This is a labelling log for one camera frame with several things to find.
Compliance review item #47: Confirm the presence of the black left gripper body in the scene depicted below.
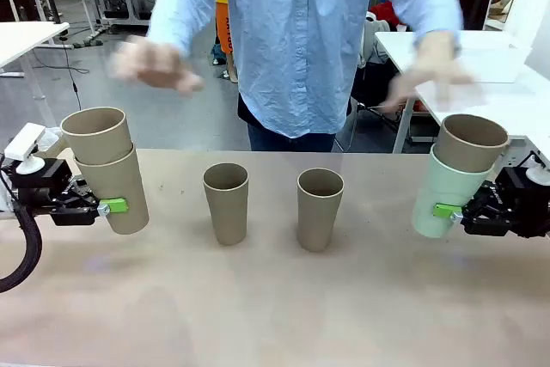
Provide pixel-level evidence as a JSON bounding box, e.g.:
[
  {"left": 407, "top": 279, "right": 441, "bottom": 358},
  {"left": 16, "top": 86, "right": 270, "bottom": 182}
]
[{"left": 8, "top": 158, "right": 94, "bottom": 225}]

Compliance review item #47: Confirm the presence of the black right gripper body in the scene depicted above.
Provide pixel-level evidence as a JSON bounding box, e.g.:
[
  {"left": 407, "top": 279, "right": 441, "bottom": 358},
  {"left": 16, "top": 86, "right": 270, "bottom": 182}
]
[{"left": 461, "top": 164, "right": 550, "bottom": 240}]

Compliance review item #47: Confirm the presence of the beige cup stack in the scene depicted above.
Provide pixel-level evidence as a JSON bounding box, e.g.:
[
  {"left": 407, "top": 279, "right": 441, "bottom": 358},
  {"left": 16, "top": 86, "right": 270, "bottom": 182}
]
[{"left": 73, "top": 142, "right": 150, "bottom": 235}]

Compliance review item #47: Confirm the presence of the mint green plastic cup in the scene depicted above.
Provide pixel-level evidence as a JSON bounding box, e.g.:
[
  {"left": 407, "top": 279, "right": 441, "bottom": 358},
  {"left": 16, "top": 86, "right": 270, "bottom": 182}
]
[{"left": 411, "top": 143, "right": 493, "bottom": 239}]

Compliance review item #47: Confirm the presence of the beige plastic cup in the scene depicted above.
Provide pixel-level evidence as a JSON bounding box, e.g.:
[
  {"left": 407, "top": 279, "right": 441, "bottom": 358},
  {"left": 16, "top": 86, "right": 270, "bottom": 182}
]
[
  {"left": 437, "top": 113, "right": 510, "bottom": 174},
  {"left": 296, "top": 168, "right": 345, "bottom": 253},
  {"left": 202, "top": 163, "right": 250, "bottom": 247},
  {"left": 60, "top": 107, "right": 134, "bottom": 166}
]

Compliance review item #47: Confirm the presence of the person's left forearm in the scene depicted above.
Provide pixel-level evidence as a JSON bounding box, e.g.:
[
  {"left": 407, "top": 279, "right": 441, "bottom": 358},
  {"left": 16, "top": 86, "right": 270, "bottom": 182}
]
[{"left": 376, "top": 0, "right": 466, "bottom": 48}]

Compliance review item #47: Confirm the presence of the person's right forearm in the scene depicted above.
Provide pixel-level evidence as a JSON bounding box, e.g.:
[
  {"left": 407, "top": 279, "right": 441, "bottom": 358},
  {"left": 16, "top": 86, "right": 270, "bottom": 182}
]
[{"left": 146, "top": 0, "right": 218, "bottom": 59}]

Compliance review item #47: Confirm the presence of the person's left hand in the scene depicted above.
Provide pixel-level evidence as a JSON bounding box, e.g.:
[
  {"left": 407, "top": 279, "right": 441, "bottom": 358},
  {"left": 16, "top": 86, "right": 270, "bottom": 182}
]
[{"left": 381, "top": 34, "right": 477, "bottom": 112}]

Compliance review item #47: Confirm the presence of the person's right hand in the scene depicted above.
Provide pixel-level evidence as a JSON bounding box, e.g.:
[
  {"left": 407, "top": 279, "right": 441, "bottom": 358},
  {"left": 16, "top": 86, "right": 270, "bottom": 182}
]
[{"left": 109, "top": 37, "right": 206, "bottom": 97}]

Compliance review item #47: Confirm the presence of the white side table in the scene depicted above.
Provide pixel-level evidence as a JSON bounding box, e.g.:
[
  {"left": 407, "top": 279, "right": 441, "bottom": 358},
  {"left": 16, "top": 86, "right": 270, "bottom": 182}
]
[{"left": 372, "top": 30, "right": 550, "bottom": 156}]

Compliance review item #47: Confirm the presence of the white desk with grey legs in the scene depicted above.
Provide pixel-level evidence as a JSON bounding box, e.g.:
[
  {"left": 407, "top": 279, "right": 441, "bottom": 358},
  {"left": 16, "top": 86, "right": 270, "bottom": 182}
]
[{"left": 0, "top": 21, "right": 71, "bottom": 127}]

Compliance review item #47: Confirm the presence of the white shallow tray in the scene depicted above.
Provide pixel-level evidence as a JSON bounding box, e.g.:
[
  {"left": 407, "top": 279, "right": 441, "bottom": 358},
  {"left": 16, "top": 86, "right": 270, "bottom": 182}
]
[{"left": 457, "top": 31, "right": 530, "bottom": 84}]

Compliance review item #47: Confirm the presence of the orange printed sign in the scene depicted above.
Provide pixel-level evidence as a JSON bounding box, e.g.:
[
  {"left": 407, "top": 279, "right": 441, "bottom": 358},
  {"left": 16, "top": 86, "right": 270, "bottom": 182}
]
[{"left": 214, "top": 0, "right": 235, "bottom": 55}]

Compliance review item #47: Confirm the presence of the person in light blue shirt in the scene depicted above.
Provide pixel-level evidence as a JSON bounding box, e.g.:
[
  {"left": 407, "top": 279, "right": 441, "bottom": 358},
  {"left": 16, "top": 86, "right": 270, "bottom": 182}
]
[{"left": 214, "top": 0, "right": 379, "bottom": 153}]

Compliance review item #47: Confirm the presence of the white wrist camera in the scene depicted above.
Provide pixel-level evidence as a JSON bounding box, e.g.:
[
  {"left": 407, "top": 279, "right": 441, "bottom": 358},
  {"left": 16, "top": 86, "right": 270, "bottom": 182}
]
[
  {"left": 525, "top": 152, "right": 550, "bottom": 184},
  {"left": 3, "top": 122, "right": 46, "bottom": 175}
]

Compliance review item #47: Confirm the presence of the black corrugated cable sleeve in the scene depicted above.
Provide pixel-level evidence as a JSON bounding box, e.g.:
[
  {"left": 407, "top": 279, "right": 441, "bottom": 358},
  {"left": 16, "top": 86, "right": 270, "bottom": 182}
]
[{"left": 0, "top": 205, "right": 43, "bottom": 295}]

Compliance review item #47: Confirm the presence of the black floor cable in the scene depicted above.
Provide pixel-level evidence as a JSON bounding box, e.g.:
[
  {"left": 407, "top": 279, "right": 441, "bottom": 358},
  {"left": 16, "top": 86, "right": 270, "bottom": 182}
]
[{"left": 62, "top": 38, "right": 89, "bottom": 113}]

